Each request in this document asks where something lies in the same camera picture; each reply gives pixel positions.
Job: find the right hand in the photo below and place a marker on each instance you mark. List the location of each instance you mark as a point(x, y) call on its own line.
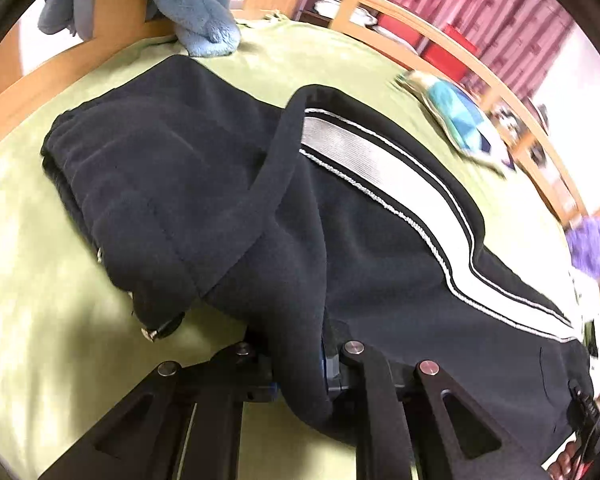
point(568, 464)

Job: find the green bed blanket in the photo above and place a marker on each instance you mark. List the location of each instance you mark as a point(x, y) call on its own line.
point(70, 346)

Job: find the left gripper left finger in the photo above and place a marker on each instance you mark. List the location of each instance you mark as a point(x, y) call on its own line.
point(179, 422)

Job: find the red chair right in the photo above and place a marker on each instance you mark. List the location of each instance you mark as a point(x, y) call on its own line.
point(445, 61)

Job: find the colourful geometric pillow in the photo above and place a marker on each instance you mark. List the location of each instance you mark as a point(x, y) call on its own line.
point(463, 123)

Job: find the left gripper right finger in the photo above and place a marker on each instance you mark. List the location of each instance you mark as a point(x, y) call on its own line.
point(415, 422)

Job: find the black pants with white stripe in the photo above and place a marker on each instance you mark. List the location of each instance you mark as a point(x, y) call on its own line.
point(319, 213)

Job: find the blue plush towel toy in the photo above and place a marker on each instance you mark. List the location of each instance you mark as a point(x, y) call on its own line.
point(205, 28)

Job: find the purple plush toy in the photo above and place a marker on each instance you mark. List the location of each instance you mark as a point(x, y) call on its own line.
point(584, 246)

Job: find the maroon curtain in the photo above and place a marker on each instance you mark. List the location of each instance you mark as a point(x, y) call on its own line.
point(517, 39)

